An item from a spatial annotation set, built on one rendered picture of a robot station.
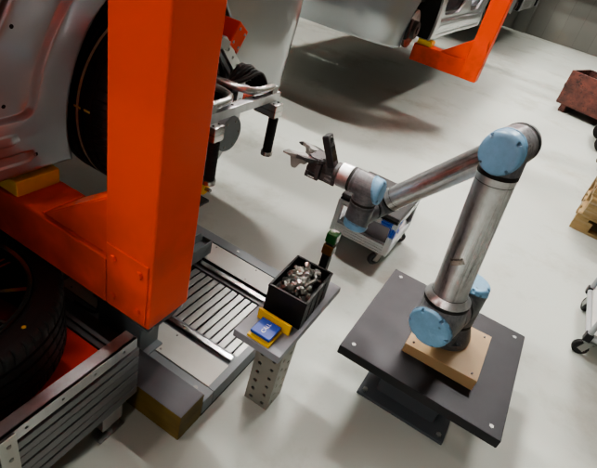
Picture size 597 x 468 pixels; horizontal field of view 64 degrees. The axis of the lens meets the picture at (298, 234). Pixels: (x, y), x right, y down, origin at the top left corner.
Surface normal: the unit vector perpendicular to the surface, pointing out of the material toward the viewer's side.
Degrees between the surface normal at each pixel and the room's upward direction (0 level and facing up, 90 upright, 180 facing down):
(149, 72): 90
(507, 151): 84
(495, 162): 84
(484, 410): 0
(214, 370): 0
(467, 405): 0
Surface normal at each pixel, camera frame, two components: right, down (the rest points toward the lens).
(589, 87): -0.75, 0.22
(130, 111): -0.49, 0.40
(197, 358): 0.22, -0.80
